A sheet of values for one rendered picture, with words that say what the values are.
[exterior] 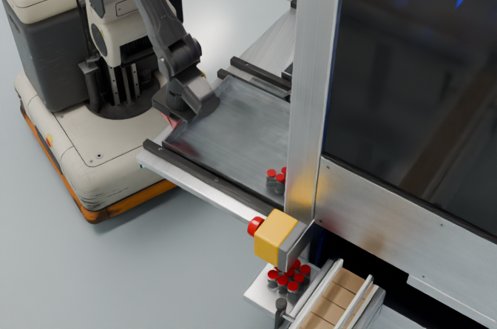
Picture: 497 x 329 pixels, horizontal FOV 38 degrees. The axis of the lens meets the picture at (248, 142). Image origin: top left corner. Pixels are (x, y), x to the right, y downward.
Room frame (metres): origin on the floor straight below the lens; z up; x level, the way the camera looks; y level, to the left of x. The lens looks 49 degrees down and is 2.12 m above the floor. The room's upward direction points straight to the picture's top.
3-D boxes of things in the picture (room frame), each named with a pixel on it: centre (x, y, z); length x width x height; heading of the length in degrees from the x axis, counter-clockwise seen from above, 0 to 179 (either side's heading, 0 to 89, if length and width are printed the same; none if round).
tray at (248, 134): (1.08, -0.02, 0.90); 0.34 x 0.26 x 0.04; 56
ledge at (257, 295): (0.71, -0.08, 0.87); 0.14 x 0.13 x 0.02; 55
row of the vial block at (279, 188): (1.02, -0.11, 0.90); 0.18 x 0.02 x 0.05; 146
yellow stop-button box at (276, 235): (0.75, -0.06, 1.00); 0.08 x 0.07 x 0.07; 55
